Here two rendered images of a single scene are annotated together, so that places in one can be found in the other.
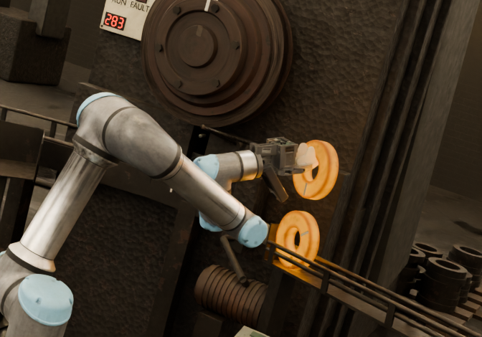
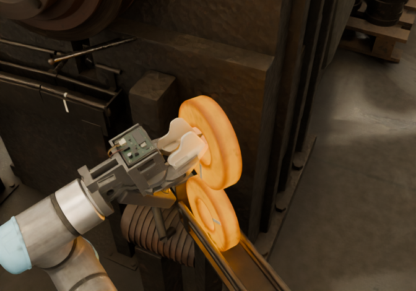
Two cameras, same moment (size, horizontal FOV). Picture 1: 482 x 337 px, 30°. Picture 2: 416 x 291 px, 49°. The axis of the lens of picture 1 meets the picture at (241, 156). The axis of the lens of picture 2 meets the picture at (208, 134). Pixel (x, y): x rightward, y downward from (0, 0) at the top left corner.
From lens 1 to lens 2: 184 cm
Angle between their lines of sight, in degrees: 35
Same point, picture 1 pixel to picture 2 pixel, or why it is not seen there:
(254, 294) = (183, 244)
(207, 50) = not seen: outside the picture
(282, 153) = (136, 176)
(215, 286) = (139, 235)
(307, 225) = (216, 214)
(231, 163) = (48, 234)
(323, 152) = (210, 133)
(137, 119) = not seen: outside the picture
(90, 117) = not seen: outside the picture
